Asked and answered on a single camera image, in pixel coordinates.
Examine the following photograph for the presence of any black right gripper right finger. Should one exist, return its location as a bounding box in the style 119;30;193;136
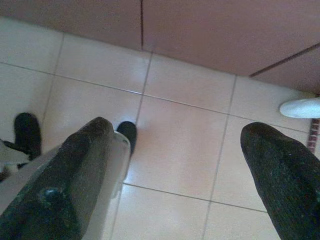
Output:
240;121;320;240

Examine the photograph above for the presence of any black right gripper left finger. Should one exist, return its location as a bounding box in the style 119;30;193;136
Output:
0;116;116;240

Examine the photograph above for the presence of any patterned floor mat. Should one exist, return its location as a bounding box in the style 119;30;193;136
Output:
309;118;320;153

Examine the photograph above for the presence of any white rounded object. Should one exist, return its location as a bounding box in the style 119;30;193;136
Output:
279;98;320;119

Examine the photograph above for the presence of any brown cabinet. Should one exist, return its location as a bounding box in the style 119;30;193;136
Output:
0;0;320;93

